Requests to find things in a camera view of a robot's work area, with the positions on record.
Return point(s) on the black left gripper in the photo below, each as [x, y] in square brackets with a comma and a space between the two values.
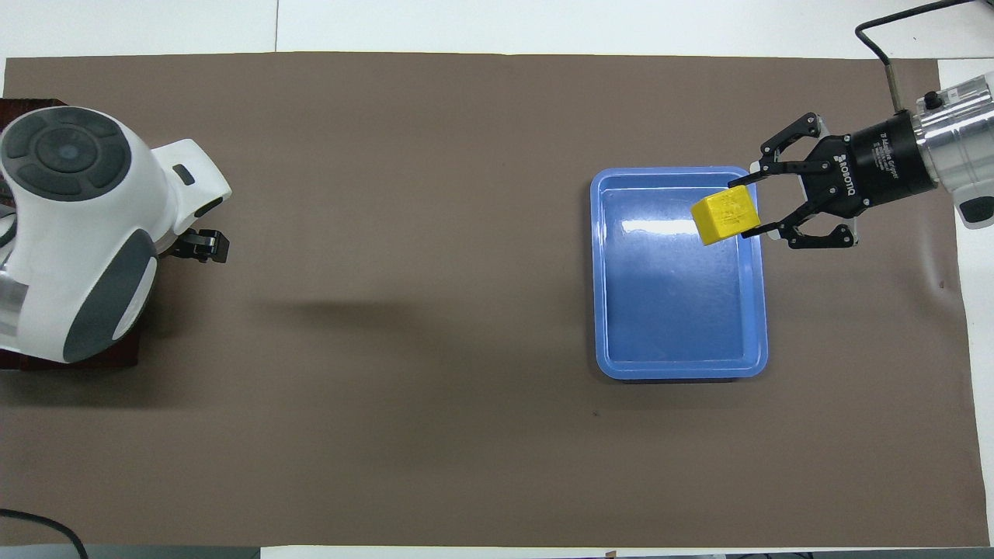
[178, 247]

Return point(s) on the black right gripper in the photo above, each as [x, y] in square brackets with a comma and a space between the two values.
[877, 167]

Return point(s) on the yellow cube block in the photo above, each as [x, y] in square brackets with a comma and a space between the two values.
[726, 216]

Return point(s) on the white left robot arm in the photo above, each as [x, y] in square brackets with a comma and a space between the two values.
[78, 233]

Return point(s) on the dark wooden drawer cabinet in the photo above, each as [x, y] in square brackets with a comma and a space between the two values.
[124, 355]

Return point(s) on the blue plastic tray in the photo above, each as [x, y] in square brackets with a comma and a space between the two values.
[668, 310]

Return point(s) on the brown paper table mat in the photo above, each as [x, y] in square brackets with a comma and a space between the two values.
[388, 349]

